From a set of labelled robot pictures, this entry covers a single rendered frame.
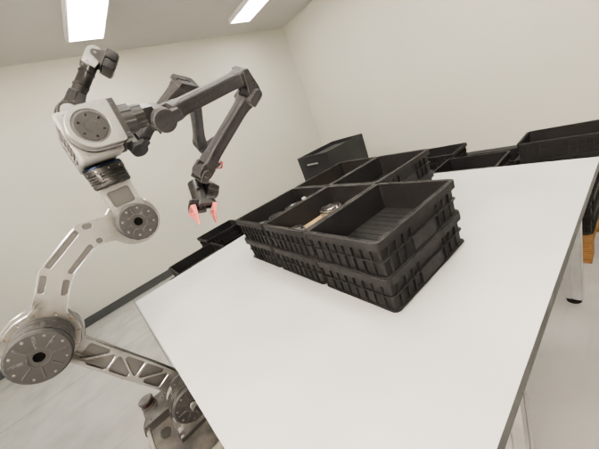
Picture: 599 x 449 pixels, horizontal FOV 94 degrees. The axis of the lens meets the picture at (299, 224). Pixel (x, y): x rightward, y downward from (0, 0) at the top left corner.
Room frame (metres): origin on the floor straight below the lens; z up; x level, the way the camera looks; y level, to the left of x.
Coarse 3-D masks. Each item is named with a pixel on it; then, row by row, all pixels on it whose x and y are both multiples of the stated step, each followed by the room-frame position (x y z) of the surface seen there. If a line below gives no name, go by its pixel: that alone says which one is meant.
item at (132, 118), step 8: (112, 104) 0.94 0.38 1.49; (120, 104) 0.97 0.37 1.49; (136, 104) 1.00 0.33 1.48; (120, 112) 0.95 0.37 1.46; (128, 112) 0.96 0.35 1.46; (136, 112) 0.98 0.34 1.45; (120, 120) 0.94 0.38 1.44; (128, 120) 0.95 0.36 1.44; (136, 120) 0.97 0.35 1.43; (144, 120) 0.99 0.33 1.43; (128, 128) 0.94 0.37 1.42; (136, 128) 0.98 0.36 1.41; (128, 136) 0.94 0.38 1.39
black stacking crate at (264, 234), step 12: (288, 192) 1.53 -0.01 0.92; (300, 192) 1.49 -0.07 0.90; (312, 192) 1.40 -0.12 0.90; (276, 204) 1.48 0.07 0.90; (288, 204) 1.51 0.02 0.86; (252, 216) 1.40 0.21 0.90; (264, 216) 1.43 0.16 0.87; (252, 228) 1.23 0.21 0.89; (252, 240) 1.28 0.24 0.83; (264, 240) 1.17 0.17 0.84
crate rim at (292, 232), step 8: (352, 184) 1.16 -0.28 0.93; (360, 184) 1.11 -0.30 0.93; (368, 184) 1.07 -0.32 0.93; (360, 192) 1.01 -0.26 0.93; (304, 200) 1.21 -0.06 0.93; (336, 208) 0.94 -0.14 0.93; (264, 224) 1.09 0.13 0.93; (272, 224) 1.05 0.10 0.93; (312, 224) 0.88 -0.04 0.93; (280, 232) 0.98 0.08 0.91; (288, 232) 0.93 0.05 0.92; (296, 232) 0.88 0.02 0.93; (304, 232) 0.85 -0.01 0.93
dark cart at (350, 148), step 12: (336, 144) 3.26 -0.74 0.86; (348, 144) 2.88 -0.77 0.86; (360, 144) 2.99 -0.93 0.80; (312, 156) 2.86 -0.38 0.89; (324, 156) 2.72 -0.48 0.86; (336, 156) 2.76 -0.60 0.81; (348, 156) 2.85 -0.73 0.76; (360, 156) 2.96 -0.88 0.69; (312, 168) 2.92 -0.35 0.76; (324, 168) 2.77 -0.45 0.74
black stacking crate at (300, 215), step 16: (320, 192) 1.26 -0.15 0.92; (336, 192) 1.25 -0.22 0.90; (352, 192) 1.16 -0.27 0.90; (304, 208) 1.20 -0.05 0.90; (320, 208) 1.24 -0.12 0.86; (288, 224) 1.15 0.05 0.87; (304, 224) 1.19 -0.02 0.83; (288, 240) 0.97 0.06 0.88; (304, 240) 0.88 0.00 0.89; (304, 256) 0.90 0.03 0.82
